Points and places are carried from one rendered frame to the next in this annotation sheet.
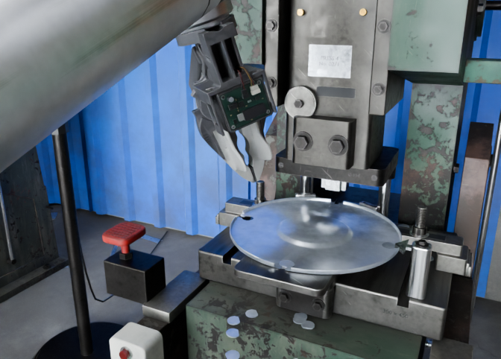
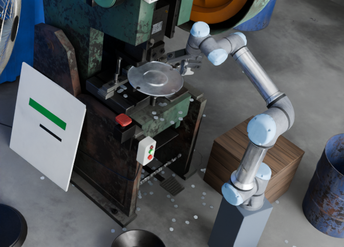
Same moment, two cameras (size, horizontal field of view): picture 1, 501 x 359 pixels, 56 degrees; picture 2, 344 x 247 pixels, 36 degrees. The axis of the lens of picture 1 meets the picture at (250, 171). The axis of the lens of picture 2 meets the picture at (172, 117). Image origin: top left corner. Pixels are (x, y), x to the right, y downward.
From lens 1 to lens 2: 245 cm
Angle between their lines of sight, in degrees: 72
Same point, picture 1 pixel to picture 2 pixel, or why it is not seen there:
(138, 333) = (147, 140)
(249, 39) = (147, 34)
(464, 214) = not seen: hidden behind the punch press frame
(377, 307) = not seen: hidden behind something
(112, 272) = (124, 134)
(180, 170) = not seen: outside the picture
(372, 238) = (166, 70)
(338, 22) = (159, 16)
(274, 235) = (154, 86)
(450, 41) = (188, 14)
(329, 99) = (155, 38)
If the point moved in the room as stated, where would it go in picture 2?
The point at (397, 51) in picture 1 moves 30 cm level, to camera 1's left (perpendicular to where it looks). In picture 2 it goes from (179, 20) to (162, 52)
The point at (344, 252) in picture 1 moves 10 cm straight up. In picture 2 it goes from (171, 78) to (174, 62)
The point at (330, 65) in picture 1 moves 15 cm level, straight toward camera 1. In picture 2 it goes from (157, 28) to (185, 39)
